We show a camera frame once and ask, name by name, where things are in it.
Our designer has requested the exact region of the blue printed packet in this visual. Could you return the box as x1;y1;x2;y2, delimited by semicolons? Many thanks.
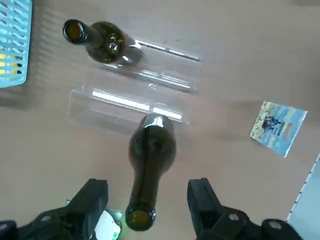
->
249;100;309;158

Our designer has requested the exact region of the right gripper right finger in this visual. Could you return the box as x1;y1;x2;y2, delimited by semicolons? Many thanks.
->
187;177;305;240

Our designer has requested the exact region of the clear acrylic stepped shelf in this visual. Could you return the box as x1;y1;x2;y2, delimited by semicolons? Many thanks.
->
67;39;202;131

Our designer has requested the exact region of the dark green glass wine bottle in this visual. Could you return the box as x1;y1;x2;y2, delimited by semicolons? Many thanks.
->
62;19;145;65
124;112;178;231

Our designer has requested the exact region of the light blue plastic basket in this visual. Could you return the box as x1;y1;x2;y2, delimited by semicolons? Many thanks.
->
0;0;34;89

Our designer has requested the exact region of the aluminium table edge rail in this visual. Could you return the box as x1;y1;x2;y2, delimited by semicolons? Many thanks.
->
286;152;320;223

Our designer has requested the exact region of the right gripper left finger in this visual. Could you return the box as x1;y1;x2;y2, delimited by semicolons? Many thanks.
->
0;178;109;240

